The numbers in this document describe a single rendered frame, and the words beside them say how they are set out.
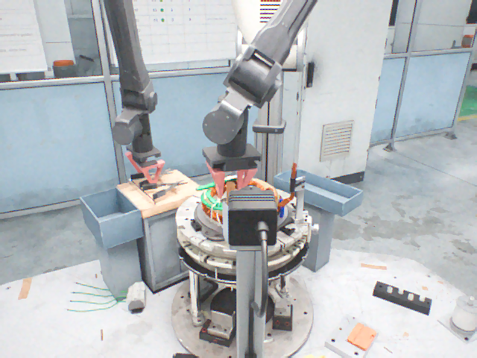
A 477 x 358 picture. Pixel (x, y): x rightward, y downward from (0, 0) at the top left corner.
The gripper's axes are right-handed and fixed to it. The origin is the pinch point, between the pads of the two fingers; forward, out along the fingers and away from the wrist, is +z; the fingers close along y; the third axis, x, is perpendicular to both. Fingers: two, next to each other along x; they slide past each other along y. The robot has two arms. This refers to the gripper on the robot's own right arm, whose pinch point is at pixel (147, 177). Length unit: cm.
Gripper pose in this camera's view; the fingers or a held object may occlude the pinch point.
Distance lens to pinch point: 115.2
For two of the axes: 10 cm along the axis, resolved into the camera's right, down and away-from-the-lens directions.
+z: 0.1, 8.7, 4.9
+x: 8.0, -3.0, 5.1
